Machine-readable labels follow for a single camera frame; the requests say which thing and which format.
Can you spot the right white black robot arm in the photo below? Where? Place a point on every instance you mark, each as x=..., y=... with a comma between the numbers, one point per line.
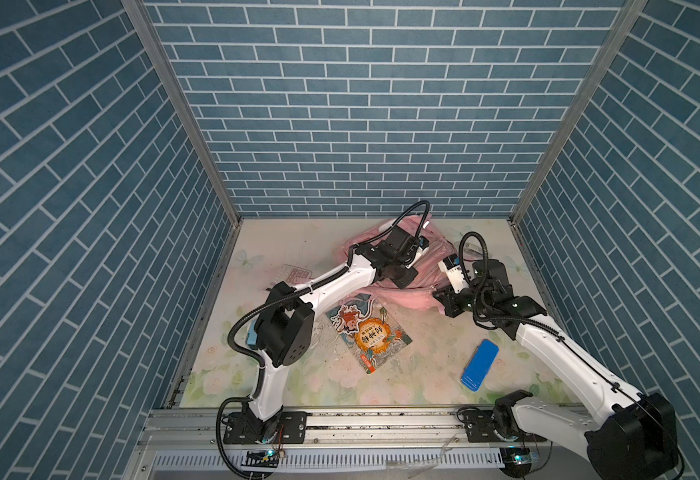
x=625, y=433

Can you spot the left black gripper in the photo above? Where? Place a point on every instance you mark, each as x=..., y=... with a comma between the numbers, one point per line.
x=404, y=275

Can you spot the colourful illustrated book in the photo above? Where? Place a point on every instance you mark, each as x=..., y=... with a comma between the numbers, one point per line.
x=370, y=331

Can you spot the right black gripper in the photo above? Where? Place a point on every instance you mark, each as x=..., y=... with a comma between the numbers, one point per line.
x=446, y=298

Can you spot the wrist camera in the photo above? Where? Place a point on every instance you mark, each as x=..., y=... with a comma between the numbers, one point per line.
x=452, y=267
x=422, y=246

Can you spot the pink student backpack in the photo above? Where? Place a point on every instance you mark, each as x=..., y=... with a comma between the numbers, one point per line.
x=419, y=294

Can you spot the pink white calculator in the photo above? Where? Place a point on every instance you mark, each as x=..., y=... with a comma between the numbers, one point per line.
x=293, y=275

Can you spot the blue pencil sharpener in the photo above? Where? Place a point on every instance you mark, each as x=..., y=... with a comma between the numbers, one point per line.
x=252, y=336

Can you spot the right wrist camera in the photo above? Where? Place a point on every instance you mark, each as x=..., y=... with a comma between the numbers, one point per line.
x=452, y=267

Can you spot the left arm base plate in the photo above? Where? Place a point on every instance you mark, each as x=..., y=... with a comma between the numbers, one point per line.
x=266, y=426

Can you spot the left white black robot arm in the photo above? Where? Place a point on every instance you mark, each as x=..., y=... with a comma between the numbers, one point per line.
x=284, y=324

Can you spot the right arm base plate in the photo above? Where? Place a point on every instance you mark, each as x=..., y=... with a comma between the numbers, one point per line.
x=485, y=425

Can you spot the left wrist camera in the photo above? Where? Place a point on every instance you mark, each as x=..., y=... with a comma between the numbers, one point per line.
x=422, y=246

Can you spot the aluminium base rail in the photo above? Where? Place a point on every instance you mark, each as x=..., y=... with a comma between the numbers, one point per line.
x=338, y=440

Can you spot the blue pencil case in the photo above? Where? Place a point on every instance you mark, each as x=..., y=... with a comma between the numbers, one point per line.
x=479, y=365

